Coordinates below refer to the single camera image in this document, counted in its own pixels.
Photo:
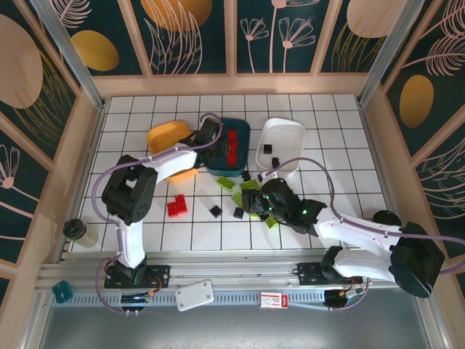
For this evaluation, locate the red lego brick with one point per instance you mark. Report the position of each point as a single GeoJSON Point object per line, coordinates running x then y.
{"type": "Point", "coordinates": [231, 158]}
{"type": "Point", "coordinates": [232, 135]}
{"type": "Point", "coordinates": [177, 209]}
{"type": "Point", "coordinates": [234, 145]}
{"type": "Point", "coordinates": [180, 199]}

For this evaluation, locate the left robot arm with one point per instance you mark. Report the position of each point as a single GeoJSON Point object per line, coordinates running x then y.
{"type": "Point", "coordinates": [134, 196]}

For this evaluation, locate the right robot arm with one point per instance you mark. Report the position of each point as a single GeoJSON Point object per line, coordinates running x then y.
{"type": "Point", "coordinates": [363, 232]}

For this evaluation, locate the teal plastic container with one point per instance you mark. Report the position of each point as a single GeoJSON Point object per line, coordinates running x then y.
{"type": "Point", "coordinates": [241, 152]}

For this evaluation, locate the yellow plastic container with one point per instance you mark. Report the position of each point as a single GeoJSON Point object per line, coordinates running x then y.
{"type": "Point", "coordinates": [167, 134]}

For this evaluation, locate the white plastic container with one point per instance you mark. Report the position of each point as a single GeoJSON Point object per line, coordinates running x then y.
{"type": "Point", "coordinates": [287, 141]}

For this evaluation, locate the red and white card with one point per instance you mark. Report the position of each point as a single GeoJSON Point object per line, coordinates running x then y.
{"type": "Point", "coordinates": [274, 300]}

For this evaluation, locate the paper cup with black lid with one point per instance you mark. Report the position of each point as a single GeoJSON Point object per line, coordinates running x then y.
{"type": "Point", "coordinates": [387, 217]}

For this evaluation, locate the white rounded plastic box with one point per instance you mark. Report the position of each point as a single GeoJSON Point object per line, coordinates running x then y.
{"type": "Point", "coordinates": [194, 295]}

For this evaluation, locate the right controller circuit board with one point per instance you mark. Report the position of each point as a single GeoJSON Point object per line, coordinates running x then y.
{"type": "Point", "coordinates": [341, 294]}

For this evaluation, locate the controller circuit board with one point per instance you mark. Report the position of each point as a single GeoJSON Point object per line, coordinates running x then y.
{"type": "Point", "coordinates": [136, 298]}
{"type": "Point", "coordinates": [341, 294]}

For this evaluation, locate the grey metal sheet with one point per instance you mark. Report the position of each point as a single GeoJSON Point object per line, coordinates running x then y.
{"type": "Point", "coordinates": [236, 327]}

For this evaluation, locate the left controller circuit board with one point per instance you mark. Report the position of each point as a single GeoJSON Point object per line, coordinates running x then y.
{"type": "Point", "coordinates": [136, 298]}

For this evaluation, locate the clear bottle with black cap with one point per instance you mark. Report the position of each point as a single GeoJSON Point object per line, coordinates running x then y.
{"type": "Point", "coordinates": [78, 232]}

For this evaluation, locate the teal plastic block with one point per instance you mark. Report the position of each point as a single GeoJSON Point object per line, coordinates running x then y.
{"type": "Point", "coordinates": [61, 291]}

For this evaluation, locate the aluminium mounting rail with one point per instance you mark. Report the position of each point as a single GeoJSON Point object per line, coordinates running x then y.
{"type": "Point", "coordinates": [236, 270]}

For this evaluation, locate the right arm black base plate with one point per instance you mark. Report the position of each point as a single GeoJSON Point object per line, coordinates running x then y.
{"type": "Point", "coordinates": [309, 272]}

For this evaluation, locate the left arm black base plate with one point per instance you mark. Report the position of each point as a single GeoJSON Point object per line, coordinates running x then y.
{"type": "Point", "coordinates": [160, 272]}

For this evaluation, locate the aluminium frame post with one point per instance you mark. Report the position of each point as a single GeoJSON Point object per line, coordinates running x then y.
{"type": "Point", "coordinates": [70, 54]}
{"type": "Point", "coordinates": [382, 54]}

